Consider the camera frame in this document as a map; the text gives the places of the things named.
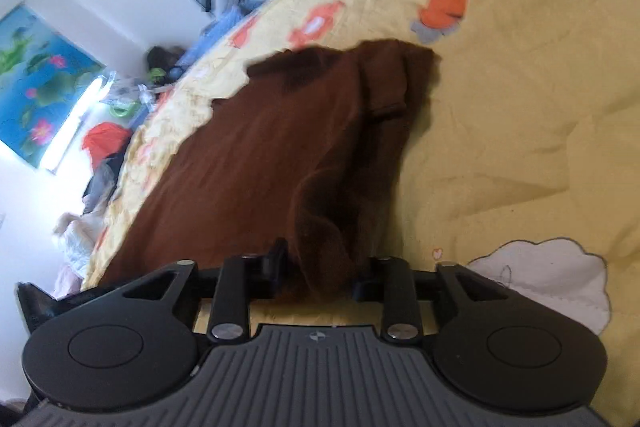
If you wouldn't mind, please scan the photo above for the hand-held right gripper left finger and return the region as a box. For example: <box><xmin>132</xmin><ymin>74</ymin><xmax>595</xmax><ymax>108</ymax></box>
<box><xmin>120</xmin><ymin>237</ymin><xmax>289</xmax><ymax>344</ymax></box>

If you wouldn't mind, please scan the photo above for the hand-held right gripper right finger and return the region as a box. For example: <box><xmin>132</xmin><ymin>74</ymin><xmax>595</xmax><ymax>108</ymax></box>
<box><xmin>350</xmin><ymin>257</ymin><xmax>512</xmax><ymax>344</ymax></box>

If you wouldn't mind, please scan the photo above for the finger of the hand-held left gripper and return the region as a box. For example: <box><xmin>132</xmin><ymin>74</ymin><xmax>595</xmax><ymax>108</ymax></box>
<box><xmin>17</xmin><ymin>282</ymin><xmax>123</xmax><ymax>334</ymax></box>

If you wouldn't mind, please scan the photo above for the brown knit sweater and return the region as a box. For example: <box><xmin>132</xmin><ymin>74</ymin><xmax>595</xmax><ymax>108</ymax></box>
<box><xmin>97</xmin><ymin>38</ymin><xmax>443</xmax><ymax>304</ymax></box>

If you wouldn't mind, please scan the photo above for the heap of light laundry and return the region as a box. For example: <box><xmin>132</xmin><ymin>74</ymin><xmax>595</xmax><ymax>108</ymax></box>
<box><xmin>52</xmin><ymin>157</ymin><xmax>127</xmax><ymax>299</ymax></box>

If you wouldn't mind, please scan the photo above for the orange cloth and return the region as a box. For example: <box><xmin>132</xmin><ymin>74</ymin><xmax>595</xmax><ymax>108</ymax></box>
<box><xmin>81</xmin><ymin>122</ymin><xmax>133</xmax><ymax>170</ymax></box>

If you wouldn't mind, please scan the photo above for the yellow printed bedspread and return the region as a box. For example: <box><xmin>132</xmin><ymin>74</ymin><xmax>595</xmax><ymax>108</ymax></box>
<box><xmin>80</xmin><ymin>0</ymin><xmax>640</xmax><ymax>427</ymax></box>

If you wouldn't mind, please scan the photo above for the dark bag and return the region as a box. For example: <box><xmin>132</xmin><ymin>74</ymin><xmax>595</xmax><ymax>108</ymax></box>
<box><xmin>146</xmin><ymin>46</ymin><xmax>187</xmax><ymax>82</ymax></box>

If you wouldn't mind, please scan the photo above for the blue quilted blanket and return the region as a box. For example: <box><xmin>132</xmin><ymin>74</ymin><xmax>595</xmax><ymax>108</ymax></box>
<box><xmin>172</xmin><ymin>6</ymin><xmax>246</xmax><ymax>72</ymax></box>

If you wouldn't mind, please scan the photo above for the wall poster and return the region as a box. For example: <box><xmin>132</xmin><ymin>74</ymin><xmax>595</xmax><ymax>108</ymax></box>
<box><xmin>0</xmin><ymin>3</ymin><xmax>107</xmax><ymax>168</ymax></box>

